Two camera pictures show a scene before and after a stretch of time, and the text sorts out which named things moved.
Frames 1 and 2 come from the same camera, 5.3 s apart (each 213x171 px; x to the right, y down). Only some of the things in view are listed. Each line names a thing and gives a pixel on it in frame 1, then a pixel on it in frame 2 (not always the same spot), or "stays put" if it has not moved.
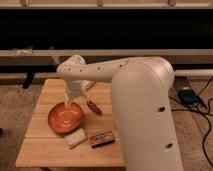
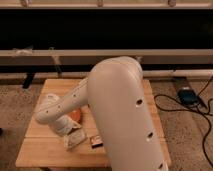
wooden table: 43,147 stays put
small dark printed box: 101,139 stays put
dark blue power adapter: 188,96 stays put
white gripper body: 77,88 -> 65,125
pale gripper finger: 66,100 -> 75,124
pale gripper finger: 85,96 -> 66,140
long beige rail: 54,57 stays put
